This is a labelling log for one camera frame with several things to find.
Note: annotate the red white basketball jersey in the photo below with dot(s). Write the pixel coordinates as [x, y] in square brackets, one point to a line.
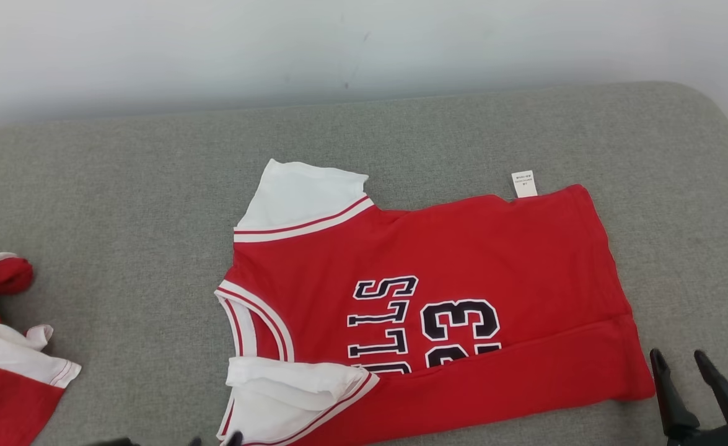
[4, 396]
[494, 260]

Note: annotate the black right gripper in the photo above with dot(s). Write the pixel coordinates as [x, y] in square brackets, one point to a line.
[723, 437]

